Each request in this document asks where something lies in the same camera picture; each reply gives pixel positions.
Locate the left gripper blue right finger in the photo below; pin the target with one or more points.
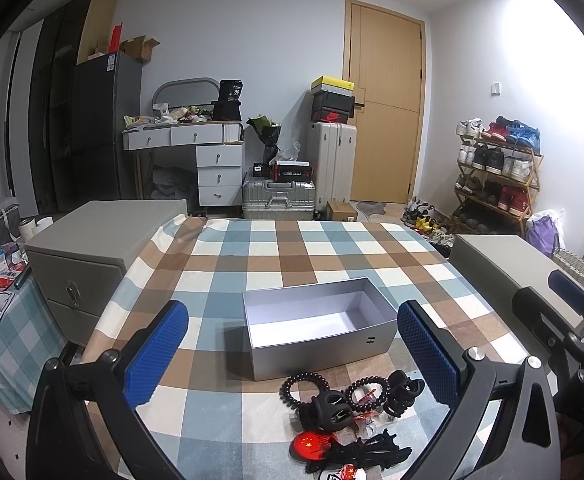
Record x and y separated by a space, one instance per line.
437 354

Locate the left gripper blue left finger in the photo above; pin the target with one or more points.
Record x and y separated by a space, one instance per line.
148 354

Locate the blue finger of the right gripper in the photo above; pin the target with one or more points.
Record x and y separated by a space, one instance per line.
565 287
544 328

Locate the white round badge red print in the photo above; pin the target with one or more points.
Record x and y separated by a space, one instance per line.
346 472

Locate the red China flag badge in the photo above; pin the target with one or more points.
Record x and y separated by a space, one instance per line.
312 445

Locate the red and clear hair clip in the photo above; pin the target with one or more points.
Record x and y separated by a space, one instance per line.
367 425

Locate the black hair claw clip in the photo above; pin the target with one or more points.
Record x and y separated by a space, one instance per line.
328 411

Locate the purple bag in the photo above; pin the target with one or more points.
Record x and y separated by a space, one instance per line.
545 231

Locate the plaid checkered tablecloth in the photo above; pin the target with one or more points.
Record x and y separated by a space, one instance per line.
251 285

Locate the grey cabinet right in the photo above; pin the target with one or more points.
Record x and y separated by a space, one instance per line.
497 266

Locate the side table plaid cloth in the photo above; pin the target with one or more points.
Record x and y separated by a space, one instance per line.
28 338

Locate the grey bedside cabinet left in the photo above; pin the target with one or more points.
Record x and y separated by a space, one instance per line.
79 260

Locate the wooden shoe rack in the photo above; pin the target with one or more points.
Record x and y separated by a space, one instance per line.
497 186

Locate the silver grey open box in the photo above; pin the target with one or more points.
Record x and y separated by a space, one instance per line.
307 328

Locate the small cardboard box floor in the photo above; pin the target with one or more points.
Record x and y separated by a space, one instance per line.
341 212

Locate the silver flat suitcase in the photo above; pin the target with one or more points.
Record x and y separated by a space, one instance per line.
263 199

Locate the black refrigerator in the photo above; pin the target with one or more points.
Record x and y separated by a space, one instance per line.
106 91

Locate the white upright suitcase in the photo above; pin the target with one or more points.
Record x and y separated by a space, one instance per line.
330 150

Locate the white dressing desk drawers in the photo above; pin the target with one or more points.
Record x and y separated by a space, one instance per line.
219 155

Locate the black red box on suitcase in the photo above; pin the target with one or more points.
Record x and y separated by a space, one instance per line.
291 171

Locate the red black Nike shoe box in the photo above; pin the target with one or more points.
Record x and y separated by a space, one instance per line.
325 114

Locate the black flower bouquet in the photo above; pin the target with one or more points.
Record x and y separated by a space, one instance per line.
268 133

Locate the black bag on desk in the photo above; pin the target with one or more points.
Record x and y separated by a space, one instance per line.
227 106

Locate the grey arched mirror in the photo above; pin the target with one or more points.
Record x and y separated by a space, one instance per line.
193 92

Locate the yellow shoe box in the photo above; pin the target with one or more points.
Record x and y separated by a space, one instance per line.
332 84

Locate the wooden door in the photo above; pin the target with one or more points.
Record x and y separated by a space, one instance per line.
385 57

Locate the open cardboard box top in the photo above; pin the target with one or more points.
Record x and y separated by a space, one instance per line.
140 48

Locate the wall light switch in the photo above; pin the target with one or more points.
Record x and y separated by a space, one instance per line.
495 88

